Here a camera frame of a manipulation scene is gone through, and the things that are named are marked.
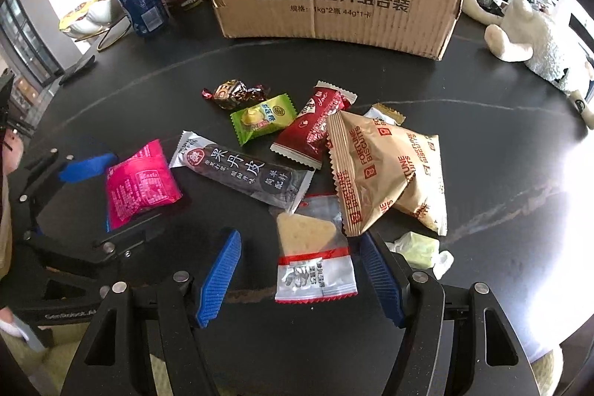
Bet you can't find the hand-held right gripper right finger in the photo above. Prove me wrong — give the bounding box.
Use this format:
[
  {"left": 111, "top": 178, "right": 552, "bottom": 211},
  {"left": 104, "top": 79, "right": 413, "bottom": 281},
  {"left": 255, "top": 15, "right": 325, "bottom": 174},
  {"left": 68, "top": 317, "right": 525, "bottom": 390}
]
[{"left": 359, "top": 231, "right": 541, "bottom": 396}]

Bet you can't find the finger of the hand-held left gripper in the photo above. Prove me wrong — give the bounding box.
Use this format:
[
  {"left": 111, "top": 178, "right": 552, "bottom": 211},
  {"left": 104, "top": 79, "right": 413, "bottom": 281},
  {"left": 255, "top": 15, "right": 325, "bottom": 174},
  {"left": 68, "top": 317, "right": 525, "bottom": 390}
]
[
  {"left": 19, "top": 149, "right": 119, "bottom": 211},
  {"left": 19, "top": 215, "right": 168, "bottom": 267}
]

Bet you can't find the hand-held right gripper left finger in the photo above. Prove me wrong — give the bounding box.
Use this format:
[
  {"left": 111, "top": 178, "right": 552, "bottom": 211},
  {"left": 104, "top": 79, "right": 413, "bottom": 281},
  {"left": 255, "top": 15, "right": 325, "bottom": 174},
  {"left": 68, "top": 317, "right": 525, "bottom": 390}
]
[{"left": 62, "top": 230, "right": 242, "bottom": 396}]

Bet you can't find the pink snack packet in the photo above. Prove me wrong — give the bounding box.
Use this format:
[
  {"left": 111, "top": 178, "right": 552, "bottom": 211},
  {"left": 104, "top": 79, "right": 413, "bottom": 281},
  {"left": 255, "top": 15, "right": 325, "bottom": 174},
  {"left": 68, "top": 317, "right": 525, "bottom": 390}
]
[{"left": 104, "top": 139, "right": 183, "bottom": 230}]

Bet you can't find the clear wedge cake packet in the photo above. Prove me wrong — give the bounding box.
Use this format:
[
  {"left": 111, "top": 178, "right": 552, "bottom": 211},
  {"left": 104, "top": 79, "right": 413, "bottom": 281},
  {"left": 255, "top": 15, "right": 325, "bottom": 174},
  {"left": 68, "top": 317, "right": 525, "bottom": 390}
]
[{"left": 275, "top": 193, "right": 358, "bottom": 303}]

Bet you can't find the brown twisted foil candy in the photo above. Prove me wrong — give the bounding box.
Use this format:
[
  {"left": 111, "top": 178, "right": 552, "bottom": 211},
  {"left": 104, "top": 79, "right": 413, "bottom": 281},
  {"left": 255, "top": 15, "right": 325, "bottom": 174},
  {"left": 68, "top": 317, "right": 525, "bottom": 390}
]
[{"left": 201, "top": 79, "right": 270, "bottom": 111}]

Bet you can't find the red wafer packet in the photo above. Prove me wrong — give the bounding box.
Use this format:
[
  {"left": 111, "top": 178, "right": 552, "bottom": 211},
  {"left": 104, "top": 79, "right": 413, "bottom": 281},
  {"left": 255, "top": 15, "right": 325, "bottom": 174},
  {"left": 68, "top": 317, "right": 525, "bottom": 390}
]
[{"left": 270, "top": 81, "right": 358, "bottom": 171}]

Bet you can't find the pale green wrapped candy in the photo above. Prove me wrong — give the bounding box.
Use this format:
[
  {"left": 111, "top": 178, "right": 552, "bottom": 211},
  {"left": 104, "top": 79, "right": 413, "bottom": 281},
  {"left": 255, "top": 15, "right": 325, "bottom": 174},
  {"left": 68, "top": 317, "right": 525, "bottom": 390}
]
[{"left": 384, "top": 231, "right": 454, "bottom": 278}]

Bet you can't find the person's beige clothing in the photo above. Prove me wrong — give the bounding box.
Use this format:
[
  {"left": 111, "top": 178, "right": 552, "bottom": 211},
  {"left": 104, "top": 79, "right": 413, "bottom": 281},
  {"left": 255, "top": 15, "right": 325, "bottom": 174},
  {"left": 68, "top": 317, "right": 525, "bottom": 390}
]
[{"left": 0, "top": 173, "right": 14, "bottom": 285}]

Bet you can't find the black flat device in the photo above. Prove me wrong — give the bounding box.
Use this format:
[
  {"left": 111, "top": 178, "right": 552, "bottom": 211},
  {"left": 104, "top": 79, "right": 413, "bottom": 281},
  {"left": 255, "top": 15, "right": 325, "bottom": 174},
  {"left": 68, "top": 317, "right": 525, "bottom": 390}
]
[{"left": 59, "top": 55, "right": 97, "bottom": 85}]

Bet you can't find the tan biscuit packet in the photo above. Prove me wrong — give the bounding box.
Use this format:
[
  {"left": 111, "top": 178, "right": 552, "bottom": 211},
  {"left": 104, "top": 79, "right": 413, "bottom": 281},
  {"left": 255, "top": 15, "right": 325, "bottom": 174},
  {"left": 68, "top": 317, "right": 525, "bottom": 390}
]
[
  {"left": 326, "top": 111, "right": 421, "bottom": 238},
  {"left": 392, "top": 134, "right": 448, "bottom": 236}
]

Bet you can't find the dark fruit leather packet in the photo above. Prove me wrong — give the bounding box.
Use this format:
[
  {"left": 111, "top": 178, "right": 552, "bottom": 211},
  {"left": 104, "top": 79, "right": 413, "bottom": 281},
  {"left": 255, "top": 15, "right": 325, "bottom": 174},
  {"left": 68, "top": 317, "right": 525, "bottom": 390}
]
[{"left": 168, "top": 130, "right": 315, "bottom": 213}]

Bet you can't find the yellow white snack bag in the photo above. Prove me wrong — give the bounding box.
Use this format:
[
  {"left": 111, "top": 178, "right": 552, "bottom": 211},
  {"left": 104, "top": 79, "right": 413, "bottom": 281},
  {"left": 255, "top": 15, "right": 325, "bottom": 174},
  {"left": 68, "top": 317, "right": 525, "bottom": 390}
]
[{"left": 58, "top": 0, "right": 122, "bottom": 36}]

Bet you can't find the yellow snack packet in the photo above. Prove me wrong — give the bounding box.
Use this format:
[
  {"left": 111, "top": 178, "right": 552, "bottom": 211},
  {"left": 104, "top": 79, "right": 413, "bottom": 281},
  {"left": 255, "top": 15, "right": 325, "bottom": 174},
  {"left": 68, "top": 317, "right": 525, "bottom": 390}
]
[{"left": 59, "top": 0, "right": 110, "bottom": 30}]

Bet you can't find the white gold candy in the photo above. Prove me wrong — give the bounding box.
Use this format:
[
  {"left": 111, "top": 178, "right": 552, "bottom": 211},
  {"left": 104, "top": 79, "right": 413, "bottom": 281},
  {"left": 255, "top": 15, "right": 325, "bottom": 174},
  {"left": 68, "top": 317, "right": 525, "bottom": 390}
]
[{"left": 363, "top": 103, "right": 406, "bottom": 127}]

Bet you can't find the green candy packet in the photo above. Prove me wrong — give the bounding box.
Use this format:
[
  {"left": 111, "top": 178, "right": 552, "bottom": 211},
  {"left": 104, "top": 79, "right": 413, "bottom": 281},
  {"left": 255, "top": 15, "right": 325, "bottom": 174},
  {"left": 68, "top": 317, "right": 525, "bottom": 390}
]
[{"left": 231, "top": 94, "right": 298, "bottom": 146}]

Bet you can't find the blue snack bag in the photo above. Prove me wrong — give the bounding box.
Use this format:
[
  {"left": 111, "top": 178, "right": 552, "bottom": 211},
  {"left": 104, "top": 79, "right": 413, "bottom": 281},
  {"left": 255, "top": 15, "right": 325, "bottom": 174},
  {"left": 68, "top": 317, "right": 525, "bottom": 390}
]
[{"left": 117, "top": 0, "right": 170, "bottom": 37}]

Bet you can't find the white plush sheep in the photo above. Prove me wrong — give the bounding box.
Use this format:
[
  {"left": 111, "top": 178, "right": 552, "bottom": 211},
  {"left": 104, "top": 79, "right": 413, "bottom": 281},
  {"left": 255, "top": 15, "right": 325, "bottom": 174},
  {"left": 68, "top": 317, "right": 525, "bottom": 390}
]
[{"left": 461, "top": 0, "right": 594, "bottom": 130}]

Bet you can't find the gold wire stand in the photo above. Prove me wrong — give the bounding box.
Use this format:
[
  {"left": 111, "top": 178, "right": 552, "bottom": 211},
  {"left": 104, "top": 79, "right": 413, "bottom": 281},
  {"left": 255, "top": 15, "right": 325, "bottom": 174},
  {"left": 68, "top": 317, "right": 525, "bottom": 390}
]
[{"left": 86, "top": 13, "right": 135, "bottom": 53}]

